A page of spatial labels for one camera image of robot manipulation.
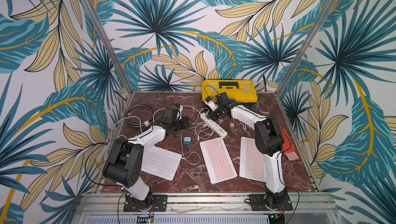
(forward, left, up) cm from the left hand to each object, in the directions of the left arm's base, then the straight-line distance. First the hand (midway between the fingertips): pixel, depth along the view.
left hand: (189, 123), depth 90 cm
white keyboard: (-20, +15, -10) cm, 27 cm away
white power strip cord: (+2, +31, -8) cm, 32 cm away
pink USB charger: (+3, -27, -6) cm, 27 cm away
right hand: (+11, -13, -5) cm, 18 cm away
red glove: (-9, -59, -9) cm, 61 cm away
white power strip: (+3, -15, -7) cm, 17 cm away
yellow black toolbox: (+19, -32, +7) cm, 38 cm away
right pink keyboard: (-21, -36, -10) cm, 42 cm away
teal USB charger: (-7, +1, -9) cm, 12 cm away
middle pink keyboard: (-18, -16, -10) cm, 26 cm away
